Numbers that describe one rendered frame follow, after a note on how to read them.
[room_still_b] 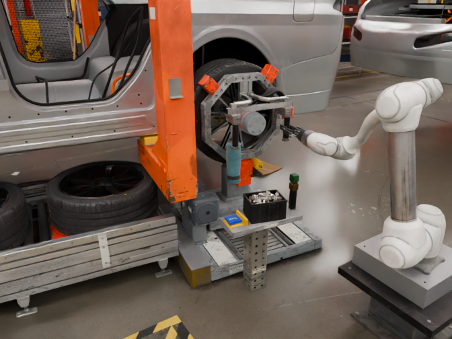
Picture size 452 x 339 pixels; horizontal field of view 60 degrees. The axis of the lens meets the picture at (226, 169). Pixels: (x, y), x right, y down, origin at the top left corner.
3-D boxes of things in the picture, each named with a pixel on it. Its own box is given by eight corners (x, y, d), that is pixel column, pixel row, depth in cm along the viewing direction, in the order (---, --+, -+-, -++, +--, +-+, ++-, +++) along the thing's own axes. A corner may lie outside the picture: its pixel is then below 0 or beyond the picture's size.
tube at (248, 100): (243, 98, 238) (243, 81, 234) (259, 105, 222) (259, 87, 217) (216, 101, 231) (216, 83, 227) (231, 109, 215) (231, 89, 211)
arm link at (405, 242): (433, 260, 169) (410, 282, 156) (397, 251, 181) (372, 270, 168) (431, 79, 151) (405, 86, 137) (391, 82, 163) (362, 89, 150)
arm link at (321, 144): (302, 147, 210) (319, 153, 217) (320, 157, 197) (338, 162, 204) (309, 128, 208) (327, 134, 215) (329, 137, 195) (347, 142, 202)
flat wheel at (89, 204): (126, 181, 296) (124, 152, 286) (179, 213, 251) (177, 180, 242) (35, 210, 255) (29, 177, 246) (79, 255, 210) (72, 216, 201)
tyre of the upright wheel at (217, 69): (281, 98, 287) (221, 35, 250) (300, 105, 267) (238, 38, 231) (224, 169, 288) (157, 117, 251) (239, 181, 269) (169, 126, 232)
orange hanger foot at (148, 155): (162, 157, 273) (159, 108, 260) (188, 186, 230) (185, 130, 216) (138, 161, 267) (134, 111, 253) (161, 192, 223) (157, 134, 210)
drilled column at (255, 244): (257, 277, 235) (259, 216, 219) (266, 287, 227) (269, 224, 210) (242, 282, 231) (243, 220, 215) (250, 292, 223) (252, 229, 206)
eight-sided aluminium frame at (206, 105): (274, 150, 270) (279, 69, 248) (280, 153, 264) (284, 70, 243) (201, 163, 248) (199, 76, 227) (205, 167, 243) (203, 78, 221)
